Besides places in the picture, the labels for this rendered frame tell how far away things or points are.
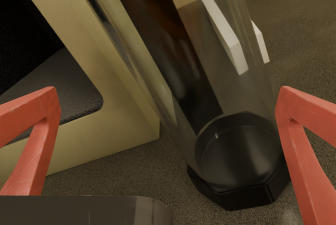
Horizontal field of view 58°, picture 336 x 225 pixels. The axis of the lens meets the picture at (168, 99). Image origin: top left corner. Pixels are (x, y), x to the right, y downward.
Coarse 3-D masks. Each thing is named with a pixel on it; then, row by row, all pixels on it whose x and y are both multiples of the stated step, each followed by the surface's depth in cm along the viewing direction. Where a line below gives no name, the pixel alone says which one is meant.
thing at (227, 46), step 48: (96, 0) 16; (144, 0) 15; (192, 0) 16; (240, 0) 18; (144, 48) 17; (192, 48) 17; (240, 48) 18; (192, 96) 19; (240, 96) 20; (192, 144) 22; (240, 144) 22
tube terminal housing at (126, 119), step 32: (32, 0) 27; (64, 0) 27; (64, 32) 29; (96, 32) 31; (96, 64) 31; (128, 96) 34; (64, 128) 37; (96, 128) 37; (128, 128) 37; (0, 160) 40; (64, 160) 40
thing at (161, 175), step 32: (256, 0) 55; (288, 0) 50; (320, 0) 46; (288, 32) 43; (320, 32) 40; (288, 64) 38; (320, 64) 36; (320, 96) 32; (160, 128) 39; (96, 160) 40; (128, 160) 37; (160, 160) 35; (320, 160) 27; (64, 192) 38; (96, 192) 36; (128, 192) 33; (160, 192) 32; (192, 192) 30; (288, 192) 26; (192, 224) 27; (224, 224) 26; (256, 224) 25; (288, 224) 24
